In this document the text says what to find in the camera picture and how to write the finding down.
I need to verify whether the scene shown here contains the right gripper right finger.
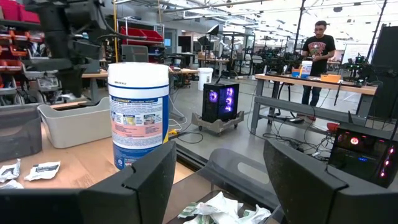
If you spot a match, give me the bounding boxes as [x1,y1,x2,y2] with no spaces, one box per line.
[263,139,398,224]

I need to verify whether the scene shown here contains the metal wire rack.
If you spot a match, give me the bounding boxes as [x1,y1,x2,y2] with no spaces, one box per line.
[117,18,165,65]

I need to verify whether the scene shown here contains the white floor cable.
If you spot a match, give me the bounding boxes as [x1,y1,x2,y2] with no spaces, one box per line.
[169,96,188,131]

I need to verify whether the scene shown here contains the black upright panel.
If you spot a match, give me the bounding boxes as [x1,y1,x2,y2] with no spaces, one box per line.
[368,24,398,121]

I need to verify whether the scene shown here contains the black slanted pole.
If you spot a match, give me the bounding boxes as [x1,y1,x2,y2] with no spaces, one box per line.
[366,0,389,60]

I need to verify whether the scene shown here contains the red storage bin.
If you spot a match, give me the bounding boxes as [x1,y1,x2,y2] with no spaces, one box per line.
[0,0,21,22]
[18,4,41,24]
[119,26,149,41]
[141,29,164,44]

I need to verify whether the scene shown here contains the person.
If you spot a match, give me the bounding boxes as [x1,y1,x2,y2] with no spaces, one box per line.
[297,20,336,121]

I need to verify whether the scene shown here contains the shelving with parts bins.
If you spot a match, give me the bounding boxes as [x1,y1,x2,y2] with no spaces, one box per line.
[0,18,91,106]

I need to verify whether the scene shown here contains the black PC tower RGB fans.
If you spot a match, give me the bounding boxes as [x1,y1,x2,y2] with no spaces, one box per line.
[201,82,240,124]

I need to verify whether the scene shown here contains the white plastic bin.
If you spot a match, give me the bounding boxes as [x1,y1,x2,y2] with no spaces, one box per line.
[37,96,112,149]

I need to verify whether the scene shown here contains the grey chair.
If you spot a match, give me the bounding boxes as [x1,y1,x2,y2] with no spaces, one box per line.
[121,45,149,63]

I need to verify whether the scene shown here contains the Lysol wipes canister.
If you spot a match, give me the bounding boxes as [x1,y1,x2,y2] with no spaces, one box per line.
[107,62,170,171]

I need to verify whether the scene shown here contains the orange box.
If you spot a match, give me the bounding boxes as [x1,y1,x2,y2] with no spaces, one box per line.
[320,73,342,84]

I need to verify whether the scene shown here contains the white bucket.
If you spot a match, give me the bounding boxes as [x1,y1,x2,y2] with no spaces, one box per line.
[197,67,215,91]

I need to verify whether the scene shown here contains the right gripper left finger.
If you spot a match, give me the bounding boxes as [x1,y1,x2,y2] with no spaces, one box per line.
[0,141,177,224]

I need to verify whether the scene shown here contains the black PC tower blue light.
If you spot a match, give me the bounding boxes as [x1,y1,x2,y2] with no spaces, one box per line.
[328,123,398,189]

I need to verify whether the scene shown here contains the wooden workbench grey frame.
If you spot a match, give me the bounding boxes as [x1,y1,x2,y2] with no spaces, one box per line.
[250,73,379,136]

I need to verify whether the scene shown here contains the black left camera cable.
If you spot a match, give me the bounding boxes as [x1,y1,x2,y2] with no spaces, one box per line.
[96,2,147,41]

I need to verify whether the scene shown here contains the black floor cable bundle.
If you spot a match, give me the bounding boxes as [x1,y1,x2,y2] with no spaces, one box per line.
[262,124,333,162]

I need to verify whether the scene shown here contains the white printed first aid packet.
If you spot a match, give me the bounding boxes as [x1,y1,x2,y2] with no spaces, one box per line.
[24,161,62,182]
[0,179,24,190]
[0,159,22,184]

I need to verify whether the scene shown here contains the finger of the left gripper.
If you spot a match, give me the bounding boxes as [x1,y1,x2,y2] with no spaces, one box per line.
[55,70,78,98]
[74,68,85,94]

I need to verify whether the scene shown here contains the black pole stand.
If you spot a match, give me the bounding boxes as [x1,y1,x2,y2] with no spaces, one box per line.
[294,0,307,54]

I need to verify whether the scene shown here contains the white blue wipes tub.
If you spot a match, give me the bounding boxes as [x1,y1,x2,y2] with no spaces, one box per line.
[300,60,313,80]

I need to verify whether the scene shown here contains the crumpled white wipe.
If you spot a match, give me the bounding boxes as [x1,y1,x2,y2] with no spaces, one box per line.
[177,191,272,224]

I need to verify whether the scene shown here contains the black power strip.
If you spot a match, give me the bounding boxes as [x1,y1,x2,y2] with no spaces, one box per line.
[270,115,304,124]

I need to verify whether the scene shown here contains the whiteboard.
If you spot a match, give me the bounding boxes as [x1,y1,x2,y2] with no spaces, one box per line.
[341,43,371,65]

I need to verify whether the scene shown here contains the grey dolly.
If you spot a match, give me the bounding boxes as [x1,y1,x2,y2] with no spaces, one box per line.
[191,111,245,137]

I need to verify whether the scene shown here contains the black station frame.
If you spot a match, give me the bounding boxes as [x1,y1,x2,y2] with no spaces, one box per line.
[206,24,256,77]

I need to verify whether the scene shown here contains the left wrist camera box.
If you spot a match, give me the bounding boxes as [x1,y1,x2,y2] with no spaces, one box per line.
[73,40,102,74]

